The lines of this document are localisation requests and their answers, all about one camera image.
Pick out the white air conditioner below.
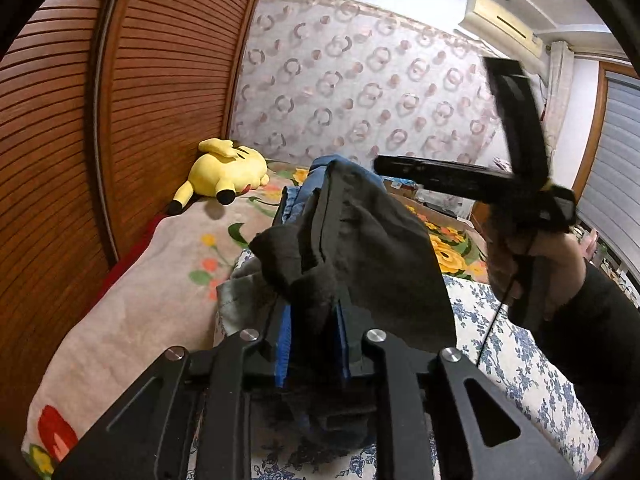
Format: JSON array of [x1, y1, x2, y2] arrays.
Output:
[[460, 0, 547, 64]]

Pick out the person's right hand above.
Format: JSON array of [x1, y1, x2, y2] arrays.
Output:
[[485, 205, 599, 322]]

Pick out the black cable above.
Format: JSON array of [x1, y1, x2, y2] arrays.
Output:
[[476, 244, 535, 367]]

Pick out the blue jeans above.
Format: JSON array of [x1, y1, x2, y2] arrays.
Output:
[[277, 155, 387, 242]]

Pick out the colourful flower blanket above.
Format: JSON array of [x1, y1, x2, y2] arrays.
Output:
[[22, 160, 490, 478]]

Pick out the grey window blind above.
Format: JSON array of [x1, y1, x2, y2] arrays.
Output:
[[575, 72, 640, 257]]

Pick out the ring patterned curtain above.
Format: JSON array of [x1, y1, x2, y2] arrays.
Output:
[[227, 0, 549, 197]]

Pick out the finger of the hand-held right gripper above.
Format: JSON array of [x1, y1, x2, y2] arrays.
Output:
[[374, 154, 518, 207], [482, 56, 552, 187]]

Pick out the wooden window frame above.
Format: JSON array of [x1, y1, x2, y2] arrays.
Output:
[[569, 59, 640, 202]]

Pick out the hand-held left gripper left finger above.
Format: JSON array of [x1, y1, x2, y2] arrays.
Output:
[[52, 304, 293, 480]]

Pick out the blue floral bedsheet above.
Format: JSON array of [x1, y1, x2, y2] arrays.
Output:
[[212, 247, 601, 480]]

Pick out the beige window curtain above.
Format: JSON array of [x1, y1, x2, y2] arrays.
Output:
[[542, 40, 572, 137]]

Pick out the grey pants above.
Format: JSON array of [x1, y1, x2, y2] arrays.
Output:
[[216, 249, 281, 337]]

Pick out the yellow plush toy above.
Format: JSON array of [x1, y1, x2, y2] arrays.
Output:
[[167, 137, 271, 216]]

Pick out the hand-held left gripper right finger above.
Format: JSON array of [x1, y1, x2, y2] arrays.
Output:
[[334, 304, 578, 480]]

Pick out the black pants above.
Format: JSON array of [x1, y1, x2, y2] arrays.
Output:
[[248, 156, 458, 453]]

